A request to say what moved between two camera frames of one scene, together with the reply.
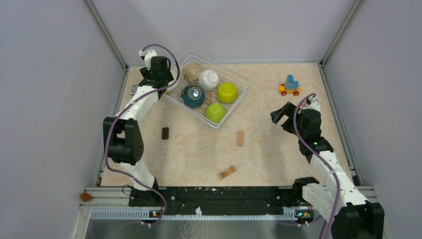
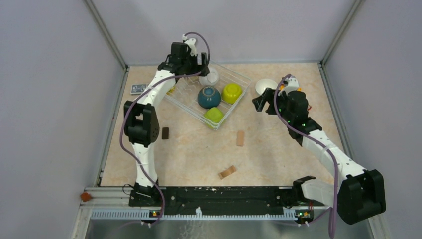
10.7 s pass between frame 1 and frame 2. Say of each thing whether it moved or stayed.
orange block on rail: stayed
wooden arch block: stayed
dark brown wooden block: stayed
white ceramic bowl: stayed
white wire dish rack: stayed
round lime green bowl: moved
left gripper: moved
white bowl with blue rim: moved
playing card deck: stayed
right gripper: moved
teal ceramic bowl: moved
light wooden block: stayed
